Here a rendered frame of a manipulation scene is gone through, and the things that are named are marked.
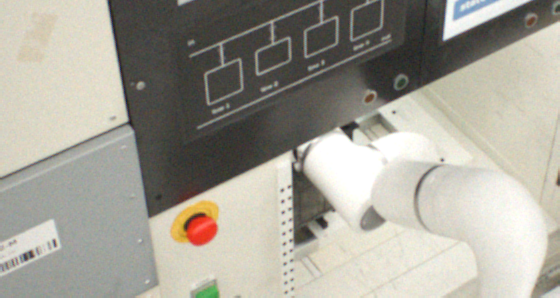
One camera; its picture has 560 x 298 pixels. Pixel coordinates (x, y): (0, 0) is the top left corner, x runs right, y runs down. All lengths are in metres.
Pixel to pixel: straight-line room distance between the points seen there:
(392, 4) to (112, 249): 0.44
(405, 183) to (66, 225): 0.42
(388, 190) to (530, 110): 0.58
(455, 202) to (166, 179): 0.33
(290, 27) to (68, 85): 0.26
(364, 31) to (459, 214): 0.24
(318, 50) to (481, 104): 0.82
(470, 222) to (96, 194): 0.42
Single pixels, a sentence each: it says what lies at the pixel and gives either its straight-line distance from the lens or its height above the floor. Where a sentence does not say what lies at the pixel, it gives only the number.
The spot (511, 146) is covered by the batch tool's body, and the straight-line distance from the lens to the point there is 2.05.
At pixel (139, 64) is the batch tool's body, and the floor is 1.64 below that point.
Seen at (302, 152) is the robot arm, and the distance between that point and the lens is 1.62.
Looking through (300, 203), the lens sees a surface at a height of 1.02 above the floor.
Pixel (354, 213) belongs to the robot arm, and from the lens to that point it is 1.55.
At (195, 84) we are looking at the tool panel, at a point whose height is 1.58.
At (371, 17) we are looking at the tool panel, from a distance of 1.32.
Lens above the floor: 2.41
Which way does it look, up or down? 46 degrees down
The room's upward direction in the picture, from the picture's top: straight up
